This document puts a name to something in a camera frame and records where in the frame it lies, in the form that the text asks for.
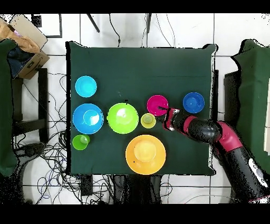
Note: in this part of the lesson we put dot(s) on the black chair base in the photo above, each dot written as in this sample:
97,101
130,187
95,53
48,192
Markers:
31,149

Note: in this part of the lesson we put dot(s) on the small light blue bowl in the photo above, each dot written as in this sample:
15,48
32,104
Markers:
85,86

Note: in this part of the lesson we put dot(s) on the dark green side cloth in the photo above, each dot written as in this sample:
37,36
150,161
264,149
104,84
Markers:
255,84
5,105

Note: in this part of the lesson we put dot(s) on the pink bowl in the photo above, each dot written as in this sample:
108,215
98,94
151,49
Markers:
155,102

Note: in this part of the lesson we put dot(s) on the cardboard box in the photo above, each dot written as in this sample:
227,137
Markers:
31,65

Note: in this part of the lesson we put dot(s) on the small dark blue bowl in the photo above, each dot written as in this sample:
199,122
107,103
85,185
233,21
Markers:
193,103

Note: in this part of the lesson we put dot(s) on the green cup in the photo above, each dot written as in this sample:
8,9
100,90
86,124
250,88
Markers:
79,143

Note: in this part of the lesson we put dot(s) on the large yellow-orange bowl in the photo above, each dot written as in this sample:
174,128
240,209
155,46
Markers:
145,164

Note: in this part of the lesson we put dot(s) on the black stool frame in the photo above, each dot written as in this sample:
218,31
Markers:
43,95

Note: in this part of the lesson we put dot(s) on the black tripod leg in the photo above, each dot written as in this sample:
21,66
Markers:
148,23
93,23

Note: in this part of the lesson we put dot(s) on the dark green tablecloth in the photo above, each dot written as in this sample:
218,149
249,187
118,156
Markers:
137,69

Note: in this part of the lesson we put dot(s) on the large blue bowl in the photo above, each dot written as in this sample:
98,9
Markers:
82,126

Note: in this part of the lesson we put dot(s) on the black metal frame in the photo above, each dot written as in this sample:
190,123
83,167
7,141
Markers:
37,21

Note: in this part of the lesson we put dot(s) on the green bowl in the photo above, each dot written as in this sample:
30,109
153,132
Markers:
122,124

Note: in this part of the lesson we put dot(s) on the black power strip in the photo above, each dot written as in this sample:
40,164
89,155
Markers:
86,186

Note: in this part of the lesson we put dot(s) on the brown cloth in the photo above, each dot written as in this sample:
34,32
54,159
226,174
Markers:
25,43

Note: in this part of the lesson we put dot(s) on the yellow cup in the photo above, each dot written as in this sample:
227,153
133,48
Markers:
148,120

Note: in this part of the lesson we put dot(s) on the dark blue cloth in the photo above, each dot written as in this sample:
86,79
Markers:
18,61

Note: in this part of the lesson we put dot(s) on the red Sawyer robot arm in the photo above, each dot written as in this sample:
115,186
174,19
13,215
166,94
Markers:
230,137

